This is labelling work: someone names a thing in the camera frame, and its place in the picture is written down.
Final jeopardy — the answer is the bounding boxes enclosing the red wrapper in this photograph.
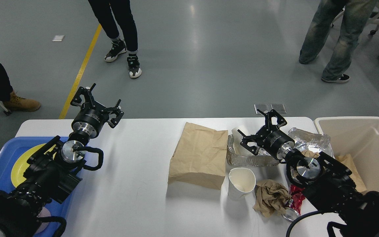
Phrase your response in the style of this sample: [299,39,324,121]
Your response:
[289,184,305,215]

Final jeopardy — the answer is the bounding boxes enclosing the aluminium foil tray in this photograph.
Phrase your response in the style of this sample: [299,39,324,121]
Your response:
[226,135,279,167]

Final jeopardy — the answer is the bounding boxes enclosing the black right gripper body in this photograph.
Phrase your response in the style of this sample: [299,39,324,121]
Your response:
[255,130,295,160]

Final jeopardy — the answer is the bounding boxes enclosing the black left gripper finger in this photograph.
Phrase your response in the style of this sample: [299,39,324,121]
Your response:
[70,83,106,112]
[102,99,124,128]

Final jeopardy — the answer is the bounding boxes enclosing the brown paper bag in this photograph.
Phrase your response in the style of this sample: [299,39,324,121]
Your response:
[168,122,228,190]

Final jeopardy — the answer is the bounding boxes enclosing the metal can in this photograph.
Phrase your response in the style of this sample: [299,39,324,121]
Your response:
[281,202,300,223]

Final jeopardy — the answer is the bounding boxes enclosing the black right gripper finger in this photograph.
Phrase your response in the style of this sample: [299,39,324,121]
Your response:
[257,109,287,132]
[237,129,262,156]

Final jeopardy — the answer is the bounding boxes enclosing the yellow plate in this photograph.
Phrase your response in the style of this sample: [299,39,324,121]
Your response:
[11,144,45,188]

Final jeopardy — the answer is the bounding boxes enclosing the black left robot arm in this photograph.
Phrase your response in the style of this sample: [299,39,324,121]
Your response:
[0,84,124,237]

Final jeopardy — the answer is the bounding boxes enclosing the beige plastic bin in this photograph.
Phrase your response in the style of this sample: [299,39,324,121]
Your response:
[314,117,379,192]

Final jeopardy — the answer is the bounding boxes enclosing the brown paper in bin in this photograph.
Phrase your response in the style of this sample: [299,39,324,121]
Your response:
[336,154,367,193]

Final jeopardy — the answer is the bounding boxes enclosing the white floor marker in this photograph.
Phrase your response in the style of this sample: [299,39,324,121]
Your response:
[52,35,65,42]

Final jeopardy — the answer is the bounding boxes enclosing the person in dark jeans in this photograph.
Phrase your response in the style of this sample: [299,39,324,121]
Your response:
[88,0,142,79]

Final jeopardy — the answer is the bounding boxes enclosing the pink mug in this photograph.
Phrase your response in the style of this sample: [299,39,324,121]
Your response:
[37,207,52,234]

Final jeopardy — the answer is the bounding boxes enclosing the crumpled brown paper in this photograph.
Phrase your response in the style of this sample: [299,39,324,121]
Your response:
[253,179,291,218]

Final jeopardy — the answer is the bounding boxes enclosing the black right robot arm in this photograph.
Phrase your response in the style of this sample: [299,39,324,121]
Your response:
[240,110,379,237]

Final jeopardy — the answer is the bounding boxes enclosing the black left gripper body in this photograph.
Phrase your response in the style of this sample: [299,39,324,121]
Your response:
[71,107,109,139]

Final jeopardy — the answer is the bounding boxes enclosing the crumpled foil sheet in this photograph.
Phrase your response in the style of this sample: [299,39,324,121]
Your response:
[288,127,334,157]

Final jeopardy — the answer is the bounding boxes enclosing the white paper cup in tray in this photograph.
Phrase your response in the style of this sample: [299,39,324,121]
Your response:
[232,125,253,157]

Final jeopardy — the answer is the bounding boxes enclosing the blue plastic tray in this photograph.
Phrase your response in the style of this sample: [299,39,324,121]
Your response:
[0,137,75,237]

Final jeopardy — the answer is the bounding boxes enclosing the metal floor socket plates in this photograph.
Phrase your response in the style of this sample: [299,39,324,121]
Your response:
[254,103,287,115]

